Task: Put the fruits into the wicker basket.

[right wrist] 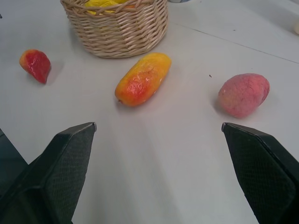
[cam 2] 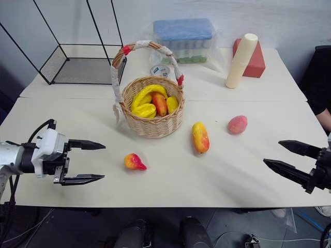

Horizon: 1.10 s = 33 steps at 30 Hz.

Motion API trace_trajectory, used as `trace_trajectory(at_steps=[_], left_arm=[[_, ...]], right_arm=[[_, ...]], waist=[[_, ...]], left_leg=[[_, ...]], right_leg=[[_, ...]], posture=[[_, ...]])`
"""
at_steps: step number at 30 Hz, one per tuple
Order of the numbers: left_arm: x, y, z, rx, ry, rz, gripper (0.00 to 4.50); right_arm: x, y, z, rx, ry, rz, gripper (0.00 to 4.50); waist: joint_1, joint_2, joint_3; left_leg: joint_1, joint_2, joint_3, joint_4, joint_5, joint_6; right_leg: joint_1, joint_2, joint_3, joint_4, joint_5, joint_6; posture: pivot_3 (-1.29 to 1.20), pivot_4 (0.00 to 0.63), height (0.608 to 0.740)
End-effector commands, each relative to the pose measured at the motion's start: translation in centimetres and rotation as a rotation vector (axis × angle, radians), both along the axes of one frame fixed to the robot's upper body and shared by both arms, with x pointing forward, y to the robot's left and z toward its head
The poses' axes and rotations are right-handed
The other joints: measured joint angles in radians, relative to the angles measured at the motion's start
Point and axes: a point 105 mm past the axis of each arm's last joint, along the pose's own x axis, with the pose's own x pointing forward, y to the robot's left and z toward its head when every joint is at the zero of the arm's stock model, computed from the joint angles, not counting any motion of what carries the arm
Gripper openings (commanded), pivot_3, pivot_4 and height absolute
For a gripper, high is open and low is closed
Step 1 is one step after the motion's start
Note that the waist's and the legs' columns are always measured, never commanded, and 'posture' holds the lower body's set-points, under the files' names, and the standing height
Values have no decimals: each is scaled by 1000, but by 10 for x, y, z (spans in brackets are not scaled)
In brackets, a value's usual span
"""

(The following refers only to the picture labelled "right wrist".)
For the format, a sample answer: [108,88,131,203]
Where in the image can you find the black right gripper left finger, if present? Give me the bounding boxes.
[0,122,98,224]

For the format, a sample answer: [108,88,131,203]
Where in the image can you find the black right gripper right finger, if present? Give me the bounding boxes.
[221,122,299,224]

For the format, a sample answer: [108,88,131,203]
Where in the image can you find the pink peach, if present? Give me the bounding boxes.
[218,73,271,119]

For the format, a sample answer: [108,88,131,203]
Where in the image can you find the red strawberry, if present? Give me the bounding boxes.
[19,49,51,84]

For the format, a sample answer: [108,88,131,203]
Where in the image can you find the woven wicker basket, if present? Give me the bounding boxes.
[60,0,169,59]

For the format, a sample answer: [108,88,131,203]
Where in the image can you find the yellow orange mango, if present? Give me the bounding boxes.
[114,52,172,108]

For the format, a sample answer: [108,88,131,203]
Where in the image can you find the yellow fruit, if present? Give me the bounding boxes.
[83,0,131,15]

